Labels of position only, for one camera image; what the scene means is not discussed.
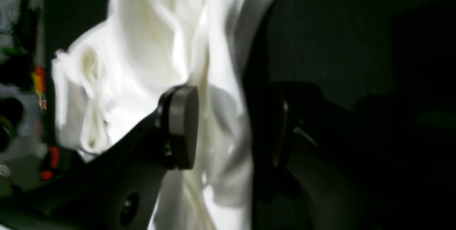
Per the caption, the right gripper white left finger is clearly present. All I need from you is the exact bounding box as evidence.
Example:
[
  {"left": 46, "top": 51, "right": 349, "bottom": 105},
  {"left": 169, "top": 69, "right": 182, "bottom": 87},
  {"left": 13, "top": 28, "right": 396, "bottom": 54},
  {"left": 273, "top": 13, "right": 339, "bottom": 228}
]
[{"left": 1, "top": 85, "right": 199, "bottom": 230}]

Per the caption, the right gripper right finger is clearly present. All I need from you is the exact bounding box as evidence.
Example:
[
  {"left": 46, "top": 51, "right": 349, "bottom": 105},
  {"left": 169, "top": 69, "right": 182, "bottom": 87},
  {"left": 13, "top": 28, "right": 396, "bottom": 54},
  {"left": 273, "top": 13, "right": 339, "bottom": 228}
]
[{"left": 253, "top": 82, "right": 455, "bottom": 230}]

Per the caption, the white printed t-shirt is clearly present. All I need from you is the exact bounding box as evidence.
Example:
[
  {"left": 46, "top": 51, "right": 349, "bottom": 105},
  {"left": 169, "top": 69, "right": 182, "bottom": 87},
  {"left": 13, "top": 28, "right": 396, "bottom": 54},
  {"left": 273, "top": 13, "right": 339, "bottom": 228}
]
[{"left": 52, "top": 0, "right": 273, "bottom": 230}]

